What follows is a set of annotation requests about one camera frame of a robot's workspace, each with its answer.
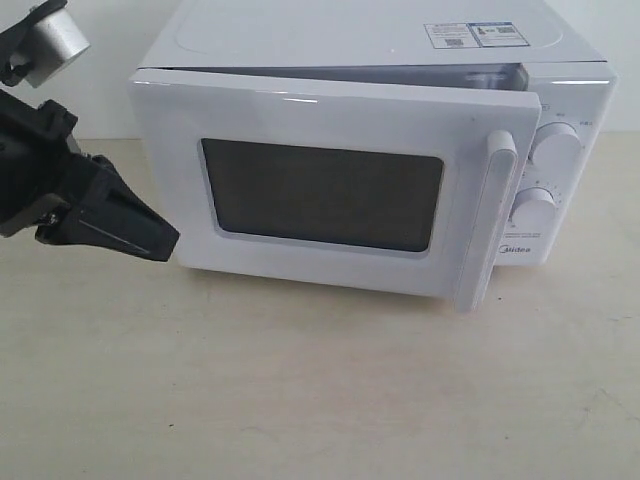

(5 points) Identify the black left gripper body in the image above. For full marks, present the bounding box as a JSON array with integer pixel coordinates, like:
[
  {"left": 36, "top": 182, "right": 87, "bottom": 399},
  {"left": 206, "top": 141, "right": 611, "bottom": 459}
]
[{"left": 1, "top": 91, "right": 100, "bottom": 238}]

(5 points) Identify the white Midea microwave oven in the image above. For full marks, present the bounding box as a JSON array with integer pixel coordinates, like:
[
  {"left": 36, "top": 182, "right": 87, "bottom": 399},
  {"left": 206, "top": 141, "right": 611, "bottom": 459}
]
[{"left": 137, "top": 0, "right": 619, "bottom": 266}]

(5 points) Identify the instruction label sticker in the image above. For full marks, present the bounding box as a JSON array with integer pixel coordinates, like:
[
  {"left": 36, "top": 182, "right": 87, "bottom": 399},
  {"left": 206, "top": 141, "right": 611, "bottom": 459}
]
[{"left": 424, "top": 22, "right": 529, "bottom": 49}]

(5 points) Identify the white upper microwave knob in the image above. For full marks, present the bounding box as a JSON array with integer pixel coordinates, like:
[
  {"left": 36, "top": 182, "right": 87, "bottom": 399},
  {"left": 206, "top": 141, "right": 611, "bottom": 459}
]
[{"left": 529, "top": 122, "right": 582, "bottom": 168}]

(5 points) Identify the white lower microwave knob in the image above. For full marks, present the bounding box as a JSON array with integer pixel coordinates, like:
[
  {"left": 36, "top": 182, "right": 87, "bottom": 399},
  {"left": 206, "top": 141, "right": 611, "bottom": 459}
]
[{"left": 510, "top": 187, "right": 556, "bottom": 231}]

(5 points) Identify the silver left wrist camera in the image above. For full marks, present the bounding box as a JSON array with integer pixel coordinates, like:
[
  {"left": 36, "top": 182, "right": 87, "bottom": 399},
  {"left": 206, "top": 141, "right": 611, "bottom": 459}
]
[{"left": 20, "top": 6, "right": 90, "bottom": 88}]

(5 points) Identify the white microwave door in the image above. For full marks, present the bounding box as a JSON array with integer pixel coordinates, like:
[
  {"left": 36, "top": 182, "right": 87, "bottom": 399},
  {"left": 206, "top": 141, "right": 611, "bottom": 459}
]
[{"left": 129, "top": 68, "right": 541, "bottom": 311}]

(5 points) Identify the white microwave knob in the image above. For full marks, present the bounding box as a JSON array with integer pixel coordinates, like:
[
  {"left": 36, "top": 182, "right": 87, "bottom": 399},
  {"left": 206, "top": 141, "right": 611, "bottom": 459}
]
[
  {"left": 510, "top": 187, "right": 556, "bottom": 231},
  {"left": 529, "top": 122, "right": 582, "bottom": 168}
]

